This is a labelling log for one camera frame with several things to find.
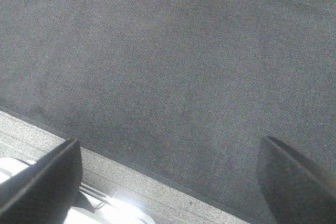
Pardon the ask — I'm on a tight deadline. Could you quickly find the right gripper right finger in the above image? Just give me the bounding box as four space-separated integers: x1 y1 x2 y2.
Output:
257 136 335 223

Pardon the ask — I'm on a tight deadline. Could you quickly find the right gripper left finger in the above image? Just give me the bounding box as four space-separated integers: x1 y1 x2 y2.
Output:
1 140 81 223

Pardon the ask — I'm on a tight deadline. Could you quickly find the black table cloth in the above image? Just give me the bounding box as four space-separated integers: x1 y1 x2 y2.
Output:
1 0 335 223

